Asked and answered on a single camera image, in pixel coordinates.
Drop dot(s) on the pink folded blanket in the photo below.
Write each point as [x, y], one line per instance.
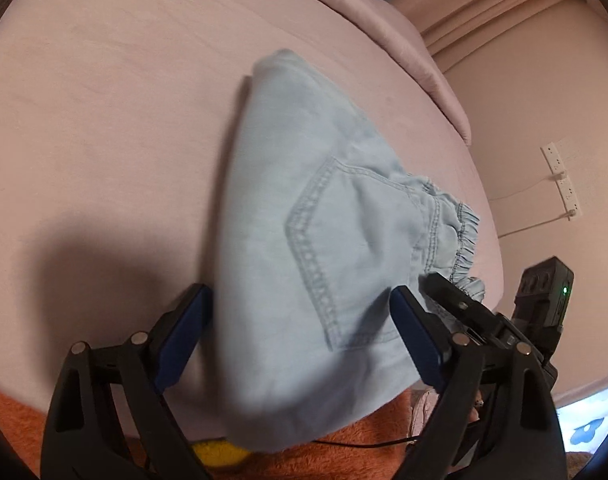
[398, 35]

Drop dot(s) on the blue floral cloth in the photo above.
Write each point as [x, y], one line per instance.
[588, 425]

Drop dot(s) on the orange fuzzy cloth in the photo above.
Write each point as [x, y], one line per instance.
[344, 460]

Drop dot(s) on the beige padded headboard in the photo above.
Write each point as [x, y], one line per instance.
[483, 5]

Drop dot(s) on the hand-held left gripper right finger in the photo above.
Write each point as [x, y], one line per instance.
[417, 332]

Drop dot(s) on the yellow object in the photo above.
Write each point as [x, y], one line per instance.
[219, 452]

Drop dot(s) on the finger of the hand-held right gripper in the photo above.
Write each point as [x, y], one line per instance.
[458, 302]

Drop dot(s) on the pink bed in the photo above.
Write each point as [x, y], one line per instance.
[109, 135]

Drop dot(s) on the light blue pants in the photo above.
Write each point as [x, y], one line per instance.
[309, 220]

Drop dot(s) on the white power strip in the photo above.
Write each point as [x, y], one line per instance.
[561, 180]

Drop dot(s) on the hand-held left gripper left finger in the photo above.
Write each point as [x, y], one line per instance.
[183, 340]

